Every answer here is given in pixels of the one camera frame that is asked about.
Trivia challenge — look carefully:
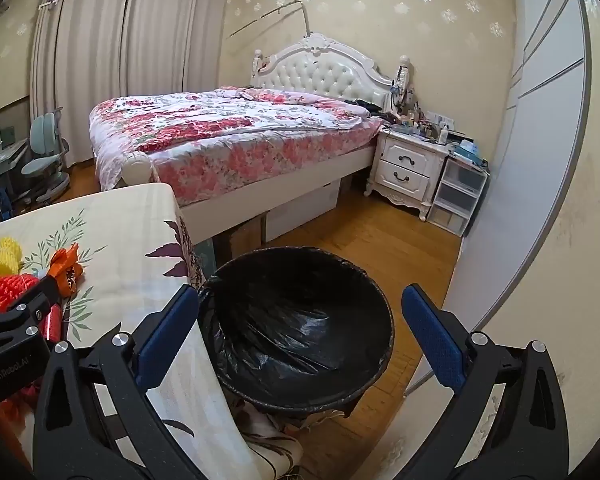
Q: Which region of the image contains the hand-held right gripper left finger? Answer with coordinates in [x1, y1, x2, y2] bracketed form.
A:
[32, 284, 203, 480]

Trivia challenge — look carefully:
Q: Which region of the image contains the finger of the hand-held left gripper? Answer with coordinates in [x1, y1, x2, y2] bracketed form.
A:
[0, 280, 63, 341]

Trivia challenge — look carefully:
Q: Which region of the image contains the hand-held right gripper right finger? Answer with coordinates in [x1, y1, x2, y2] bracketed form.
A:
[401, 284, 571, 480]

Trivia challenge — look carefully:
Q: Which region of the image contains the red foam fruit net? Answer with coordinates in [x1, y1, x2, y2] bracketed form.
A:
[0, 272, 41, 313]

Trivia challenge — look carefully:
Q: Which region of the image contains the dark red foil wrapper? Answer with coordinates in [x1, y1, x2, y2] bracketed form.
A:
[42, 305, 63, 343]

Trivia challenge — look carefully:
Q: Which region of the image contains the yellow foam fruit net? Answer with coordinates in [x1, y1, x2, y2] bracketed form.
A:
[0, 237, 23, 278]

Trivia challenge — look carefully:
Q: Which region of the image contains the orange plastic bag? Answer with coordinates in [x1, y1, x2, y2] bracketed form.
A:
[47, 242, 86, 296]

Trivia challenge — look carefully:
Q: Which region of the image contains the black-lined trash bin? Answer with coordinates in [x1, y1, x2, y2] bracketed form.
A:
[197, 246, 396, 418]

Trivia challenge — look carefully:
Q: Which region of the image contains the pale green box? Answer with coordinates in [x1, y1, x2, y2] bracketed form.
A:
[192, 237, 221, 281]

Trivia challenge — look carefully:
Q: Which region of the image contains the table with floral cloth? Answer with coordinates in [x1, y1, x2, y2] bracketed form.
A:
[0, 182, 301, 480]

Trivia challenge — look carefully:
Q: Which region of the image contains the brown cardboard box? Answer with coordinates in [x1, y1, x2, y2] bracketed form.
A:
[227, 220, 263, 256]

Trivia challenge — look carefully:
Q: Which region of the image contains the study desk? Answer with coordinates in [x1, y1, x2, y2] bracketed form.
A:
[0, 120, 28, 226]

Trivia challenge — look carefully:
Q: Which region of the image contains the pale green desk chair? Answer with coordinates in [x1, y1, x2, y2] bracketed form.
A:
[21, 107, 71, 206]

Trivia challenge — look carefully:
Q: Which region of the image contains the clear plastic drawer unit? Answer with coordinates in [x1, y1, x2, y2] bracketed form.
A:
[426, 155, 488, 238]

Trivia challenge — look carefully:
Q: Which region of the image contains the white nightstand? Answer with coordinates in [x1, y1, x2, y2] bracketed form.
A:
[364, 127, 451, 221]

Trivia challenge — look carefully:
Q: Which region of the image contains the white storage box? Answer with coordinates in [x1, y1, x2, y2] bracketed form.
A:
[262, 180, 341, 243]

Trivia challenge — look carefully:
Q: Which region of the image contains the teal tissue box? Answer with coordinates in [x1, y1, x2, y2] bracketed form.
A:
[452, 142, 486, 163]

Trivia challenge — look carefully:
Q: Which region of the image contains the red floral blanket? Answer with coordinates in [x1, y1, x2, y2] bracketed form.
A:
[89, 87, 386, 201]

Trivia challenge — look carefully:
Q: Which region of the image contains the clutter of small bottles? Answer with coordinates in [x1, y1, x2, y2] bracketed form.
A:
[385, 105, 466, 143]

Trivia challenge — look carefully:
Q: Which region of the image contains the white sliding wardrobe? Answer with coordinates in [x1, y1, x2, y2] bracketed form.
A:
[405, 0, 600, 480]

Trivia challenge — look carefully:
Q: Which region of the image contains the beige curtain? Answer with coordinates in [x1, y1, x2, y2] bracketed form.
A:
[30, 0, 136, 166]
[125, 0, 231, 93]

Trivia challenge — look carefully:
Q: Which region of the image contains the white tufted bed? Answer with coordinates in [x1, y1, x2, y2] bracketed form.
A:
[89, 32, 413, 256]

